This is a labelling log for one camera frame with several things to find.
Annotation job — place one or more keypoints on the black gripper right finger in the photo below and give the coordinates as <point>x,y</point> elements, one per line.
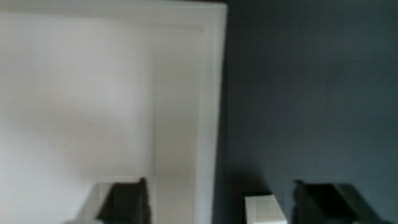
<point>327,204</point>

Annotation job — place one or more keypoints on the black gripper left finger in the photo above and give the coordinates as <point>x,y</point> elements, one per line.
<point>115,204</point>

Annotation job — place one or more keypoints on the white drawer cabinet box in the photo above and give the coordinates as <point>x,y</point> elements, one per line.
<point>110,65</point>

